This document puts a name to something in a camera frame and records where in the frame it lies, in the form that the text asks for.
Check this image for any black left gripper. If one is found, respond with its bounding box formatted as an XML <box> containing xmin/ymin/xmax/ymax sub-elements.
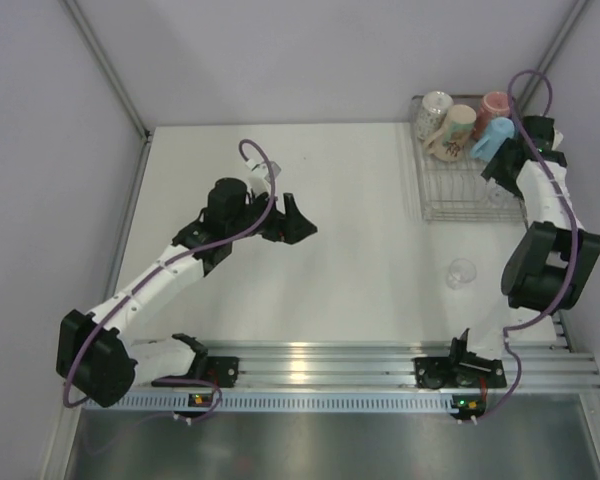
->
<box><xmin>228</xmin><ymin>187</ymin><xmax>316</xmax><ymax>245</ymax></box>

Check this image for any light blue white cup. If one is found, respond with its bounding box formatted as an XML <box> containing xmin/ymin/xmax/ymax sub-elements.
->
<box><xmin>469</xmin><ymin>117</ymin><xmax>515</xmax><ymax>162</ymax></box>

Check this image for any beige tall patterned mug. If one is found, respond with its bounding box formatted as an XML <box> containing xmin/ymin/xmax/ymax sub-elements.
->
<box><xmin>423</xmin><ymin>104</ymin><xmax>477</xmax><ymax>162</ymax></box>

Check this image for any pink patterned mug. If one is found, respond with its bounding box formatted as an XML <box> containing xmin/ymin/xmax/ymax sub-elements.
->
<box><xmin>472</xmin><ymin>91</ymin><xmax>510</xmax><ymax>140</ymax></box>

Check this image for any white mug orange inside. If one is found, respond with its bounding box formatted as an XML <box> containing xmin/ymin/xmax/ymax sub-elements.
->
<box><xmin>415</xmin><ymin>91</ymin><xmax>454</xmax><ymax>140</ymax></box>

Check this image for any clear glass cup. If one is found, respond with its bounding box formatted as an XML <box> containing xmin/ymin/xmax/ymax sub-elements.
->
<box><xmin>445</xmin><ymin>258</ymin><xmax>477</xmax><ymax>290</ymax></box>
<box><xmin>486</xmin><ymin>183</ymin><xmax>512</xmax><ymax>209</ymax></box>

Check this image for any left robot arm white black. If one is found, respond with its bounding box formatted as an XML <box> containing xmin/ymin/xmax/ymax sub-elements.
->
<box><xmin>56</xmin><ymin>178</ymin><xmax>318</xmax><ymax>408</ymax></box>

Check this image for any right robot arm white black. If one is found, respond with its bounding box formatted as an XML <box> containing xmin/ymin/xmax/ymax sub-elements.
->
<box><xmin>447</xmin><ymin>116</ymin><xmax>600</xmax><ymax>386</ymax></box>

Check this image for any metal wire dish rack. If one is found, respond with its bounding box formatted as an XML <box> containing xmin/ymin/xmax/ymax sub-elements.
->
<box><xmin>408</xmin><ymin>95</ymin><xmax>526</xmax><ymax>223</ymax></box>

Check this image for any aluminium mounting rail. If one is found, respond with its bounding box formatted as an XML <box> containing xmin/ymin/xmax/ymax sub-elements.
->
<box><xmin>64</xmin><ymin>340</ymin><xmax>600</xmax><ymax>391</ymax></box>

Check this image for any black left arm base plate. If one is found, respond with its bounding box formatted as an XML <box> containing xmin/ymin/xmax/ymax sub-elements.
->
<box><xmin>151</xmin><ymin>333</ymin><xmax>239</xmax><ymax>388</ymax></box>

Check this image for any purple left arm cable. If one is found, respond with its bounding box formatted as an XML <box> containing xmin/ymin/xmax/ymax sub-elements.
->
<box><xmin>62</xmin><ymin>139</ymin><xmax>277</xmax><ymax>419</ymax></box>

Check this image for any grey slotted cable duct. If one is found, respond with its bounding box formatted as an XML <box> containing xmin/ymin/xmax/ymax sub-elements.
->
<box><xmin>111</xmin><ymin>389</ymin><xmax>459</xmax><ymax>413</ymax></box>

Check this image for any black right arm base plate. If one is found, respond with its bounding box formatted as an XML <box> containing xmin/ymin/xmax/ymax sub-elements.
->
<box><xmin>413</xmin><ymin>356</ymin><xmax>507</xmax><ymax>390</ymax></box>

